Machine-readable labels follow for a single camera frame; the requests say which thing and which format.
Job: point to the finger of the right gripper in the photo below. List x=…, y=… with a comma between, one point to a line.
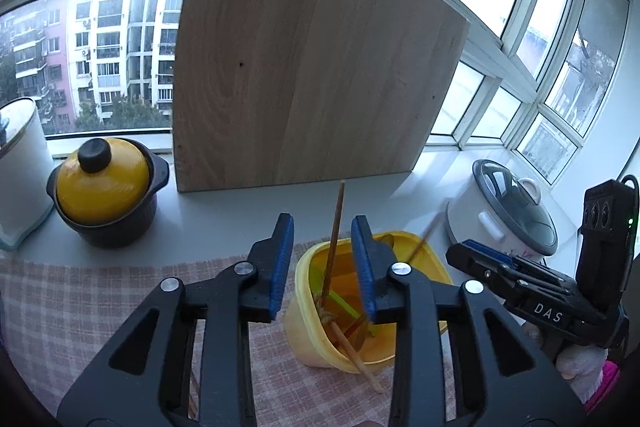
x=488, y=252
x=480, y=268

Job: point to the black camera box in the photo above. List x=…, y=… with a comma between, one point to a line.
x=609, y=229

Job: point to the black pot yellow lid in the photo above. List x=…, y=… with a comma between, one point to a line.
x=106, y=191

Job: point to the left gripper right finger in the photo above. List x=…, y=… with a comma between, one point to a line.
x=460, y=358

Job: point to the pink checkered table cloth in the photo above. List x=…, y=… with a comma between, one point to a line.
x=55, y=318

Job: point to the yellow plastic utensil container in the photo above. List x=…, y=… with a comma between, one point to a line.
x=315, y=343

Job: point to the white floral rice cooker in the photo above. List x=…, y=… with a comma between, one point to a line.
x=498, y=209

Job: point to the right gloved hand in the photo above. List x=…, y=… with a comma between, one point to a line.
x=584, y=368

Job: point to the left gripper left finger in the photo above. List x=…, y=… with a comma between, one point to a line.
x=141, y=376

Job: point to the white teal lidded pot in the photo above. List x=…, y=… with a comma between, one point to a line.
x=25, y=167

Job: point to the green plastic spoon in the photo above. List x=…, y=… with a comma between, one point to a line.
x=344, y=301

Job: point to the large light wooden board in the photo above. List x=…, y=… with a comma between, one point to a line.
x=271, y=92

